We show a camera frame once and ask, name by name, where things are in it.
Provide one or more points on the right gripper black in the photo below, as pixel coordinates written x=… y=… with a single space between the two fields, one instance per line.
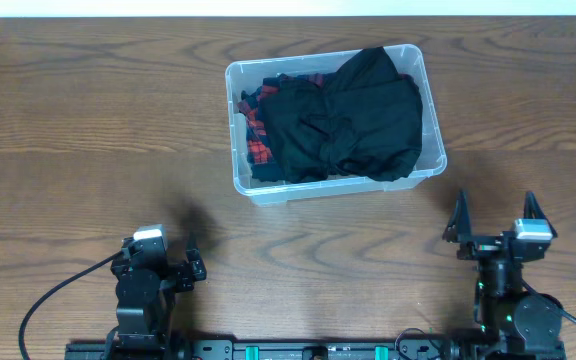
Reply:
x=461 y=232

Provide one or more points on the clear plastic storage bin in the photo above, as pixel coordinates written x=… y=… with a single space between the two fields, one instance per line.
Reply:
x=248 y=75

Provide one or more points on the red navy plaid shirt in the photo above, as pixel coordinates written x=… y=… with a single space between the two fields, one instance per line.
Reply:
x=263 y=165

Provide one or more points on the black garment pile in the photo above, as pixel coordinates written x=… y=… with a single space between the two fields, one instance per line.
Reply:
x=364 y=119

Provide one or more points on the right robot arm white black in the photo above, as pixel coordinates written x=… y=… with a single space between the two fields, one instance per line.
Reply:
x=514 y=321

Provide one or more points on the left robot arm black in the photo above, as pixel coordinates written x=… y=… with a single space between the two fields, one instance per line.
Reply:
x=147 y=285

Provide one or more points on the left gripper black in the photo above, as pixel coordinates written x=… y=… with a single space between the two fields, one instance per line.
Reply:
x=183 y=279

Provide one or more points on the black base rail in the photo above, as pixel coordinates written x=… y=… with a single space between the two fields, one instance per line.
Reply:
x=406 y=346

